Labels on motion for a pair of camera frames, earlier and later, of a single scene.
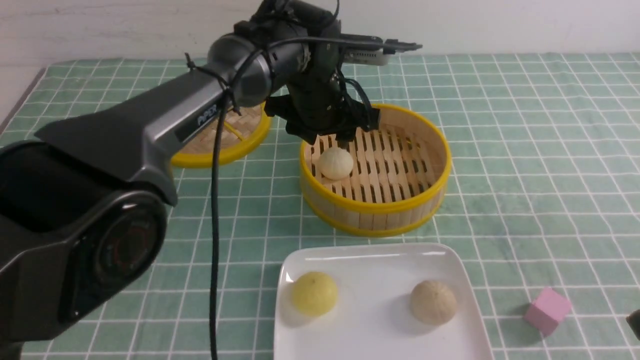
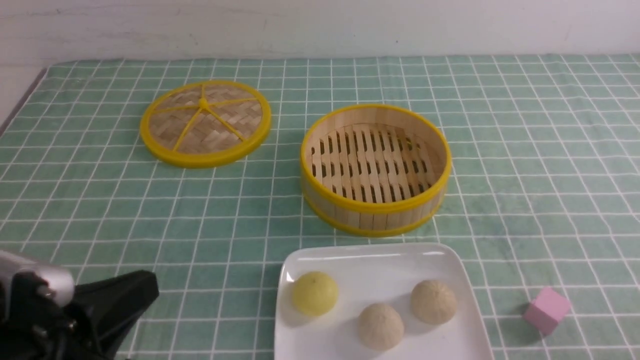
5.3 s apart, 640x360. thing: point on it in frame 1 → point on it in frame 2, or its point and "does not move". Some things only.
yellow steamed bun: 314,293 does not move
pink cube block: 549,307 does not move
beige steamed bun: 433,302 does not move
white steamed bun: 335,163 → 380,327
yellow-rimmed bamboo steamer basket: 398,180 does not move
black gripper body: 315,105 → 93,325
